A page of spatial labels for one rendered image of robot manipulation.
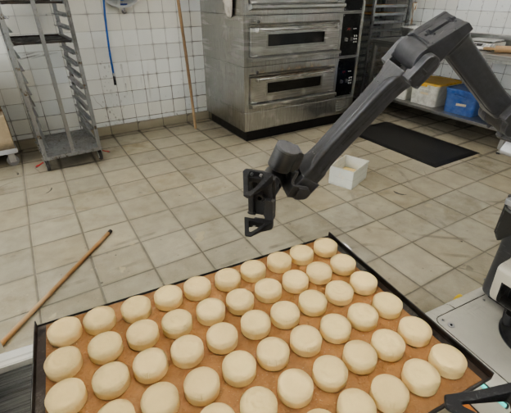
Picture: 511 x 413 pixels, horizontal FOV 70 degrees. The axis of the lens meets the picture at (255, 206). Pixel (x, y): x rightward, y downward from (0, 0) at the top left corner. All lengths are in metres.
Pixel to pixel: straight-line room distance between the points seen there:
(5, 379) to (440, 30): 0.99
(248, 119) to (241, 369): 3.42
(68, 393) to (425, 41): 0.87
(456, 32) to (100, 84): 3.82
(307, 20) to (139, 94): 1.96
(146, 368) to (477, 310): 1.42
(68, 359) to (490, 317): 1.52
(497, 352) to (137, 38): 3.98
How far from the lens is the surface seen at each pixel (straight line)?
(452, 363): 0.64
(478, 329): 1.69
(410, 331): 0.66
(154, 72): 4.45
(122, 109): 4.43
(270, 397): 0.55
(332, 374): 0.58
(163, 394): 0.56
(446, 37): 0.87
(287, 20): 3.94
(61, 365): 0.64
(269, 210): 0.82
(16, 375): 0.73
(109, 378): 0.60
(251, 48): 3.71
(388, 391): 0.58
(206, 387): 0.56
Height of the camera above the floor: 1.39
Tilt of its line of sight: 31 degrees down
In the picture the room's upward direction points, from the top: straight up
